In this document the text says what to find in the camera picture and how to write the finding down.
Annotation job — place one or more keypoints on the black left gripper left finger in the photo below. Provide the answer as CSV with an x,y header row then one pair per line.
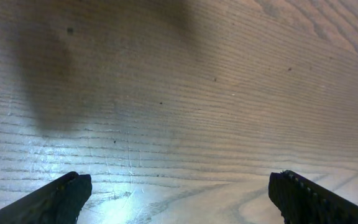
x,y
60,201

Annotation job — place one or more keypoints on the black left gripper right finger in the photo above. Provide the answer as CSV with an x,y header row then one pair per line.
x,y
302,201

